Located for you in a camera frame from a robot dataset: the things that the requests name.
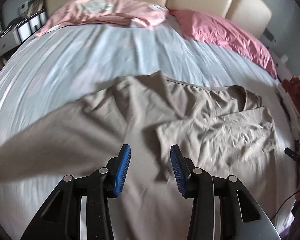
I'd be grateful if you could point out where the beige long-sleeve shirt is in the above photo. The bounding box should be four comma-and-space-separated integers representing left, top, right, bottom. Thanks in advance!
0, 72, 277, 239

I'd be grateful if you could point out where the white polka-dot duvet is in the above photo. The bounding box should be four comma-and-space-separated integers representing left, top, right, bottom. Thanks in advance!
0, 21, 296, 231

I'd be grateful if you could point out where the white bedside shelf unit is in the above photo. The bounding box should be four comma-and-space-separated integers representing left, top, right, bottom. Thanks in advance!
0, 0, 47, 57

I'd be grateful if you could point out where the pink pillow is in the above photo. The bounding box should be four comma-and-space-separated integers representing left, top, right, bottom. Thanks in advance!
170, 9, 277, 79
36, 0, 168, 37

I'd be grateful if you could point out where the pink pillow left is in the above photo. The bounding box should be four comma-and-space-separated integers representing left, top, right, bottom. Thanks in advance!
36, 0, 168, 37

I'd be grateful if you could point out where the black cable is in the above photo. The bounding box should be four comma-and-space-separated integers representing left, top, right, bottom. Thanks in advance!
270, 188, 300, 221

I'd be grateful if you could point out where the pink pillow right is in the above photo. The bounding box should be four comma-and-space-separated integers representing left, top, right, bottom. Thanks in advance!
170, 9, 277, 79

